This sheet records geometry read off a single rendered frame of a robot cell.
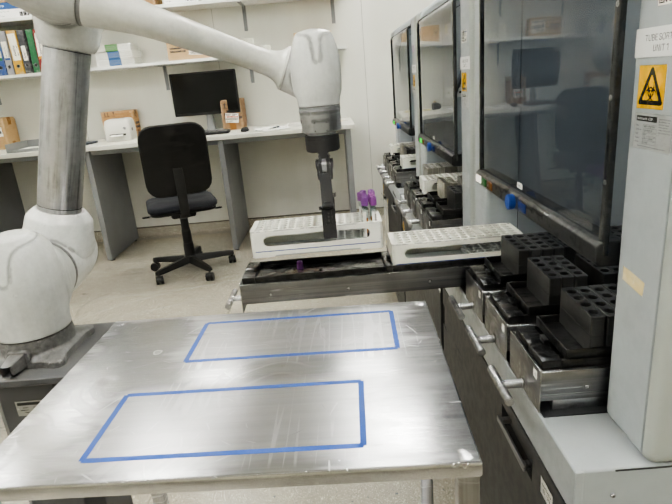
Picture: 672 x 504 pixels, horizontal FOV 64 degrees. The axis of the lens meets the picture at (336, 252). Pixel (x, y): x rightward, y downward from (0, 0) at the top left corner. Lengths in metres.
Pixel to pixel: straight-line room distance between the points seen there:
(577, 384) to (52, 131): 1.19
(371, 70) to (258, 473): 4.26
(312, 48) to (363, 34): 3.57
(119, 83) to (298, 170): 1.64
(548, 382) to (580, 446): 0.09
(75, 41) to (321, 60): 0.55
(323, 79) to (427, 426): 0.73
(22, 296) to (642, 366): 1.12
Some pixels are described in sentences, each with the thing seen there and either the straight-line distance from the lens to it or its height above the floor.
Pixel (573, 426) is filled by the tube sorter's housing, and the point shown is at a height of 0.73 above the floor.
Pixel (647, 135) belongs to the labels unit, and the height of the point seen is 1.14.
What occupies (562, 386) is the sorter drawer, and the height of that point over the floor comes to 0.78.
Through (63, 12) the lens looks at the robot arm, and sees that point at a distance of 1.23.
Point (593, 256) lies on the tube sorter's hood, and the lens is 0.80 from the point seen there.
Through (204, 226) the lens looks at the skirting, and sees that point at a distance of 4.99.
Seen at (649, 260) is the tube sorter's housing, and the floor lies 1.00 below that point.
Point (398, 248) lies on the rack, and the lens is 1.22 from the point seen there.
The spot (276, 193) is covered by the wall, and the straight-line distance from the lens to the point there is 4.82.
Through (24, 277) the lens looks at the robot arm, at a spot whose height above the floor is 0.90.
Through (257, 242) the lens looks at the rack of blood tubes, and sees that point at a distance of 1.21.
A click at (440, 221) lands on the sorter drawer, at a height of 0.80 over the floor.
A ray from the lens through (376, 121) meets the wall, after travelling 4.73.
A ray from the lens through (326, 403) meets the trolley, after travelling 0.75.
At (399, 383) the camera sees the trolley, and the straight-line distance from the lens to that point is 0.78.
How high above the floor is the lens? 1.23
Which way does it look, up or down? 18 degrees down
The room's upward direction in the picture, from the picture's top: 5 degrees counter-clockwise
